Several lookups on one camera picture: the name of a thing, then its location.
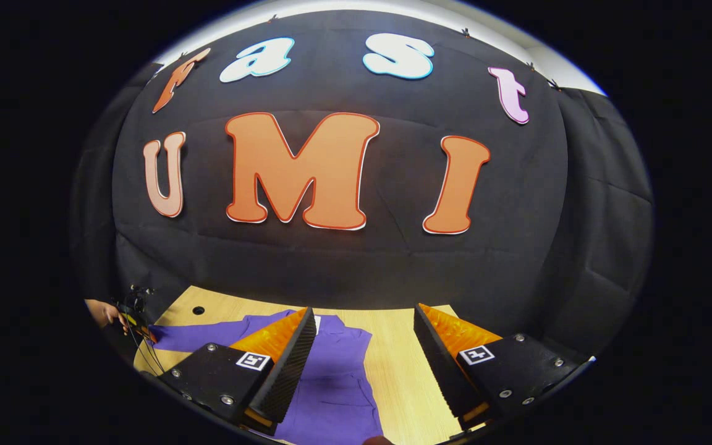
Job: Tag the black backdrop cloth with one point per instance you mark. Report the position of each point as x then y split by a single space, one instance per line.
331 266

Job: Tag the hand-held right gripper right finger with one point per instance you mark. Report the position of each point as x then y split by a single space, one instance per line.
439 371

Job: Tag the purple shirt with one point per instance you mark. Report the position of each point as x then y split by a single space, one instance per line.
337 383

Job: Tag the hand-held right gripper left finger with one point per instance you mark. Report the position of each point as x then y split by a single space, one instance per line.
288 364

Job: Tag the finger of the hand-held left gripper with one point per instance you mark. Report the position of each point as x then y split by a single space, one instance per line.
148 335

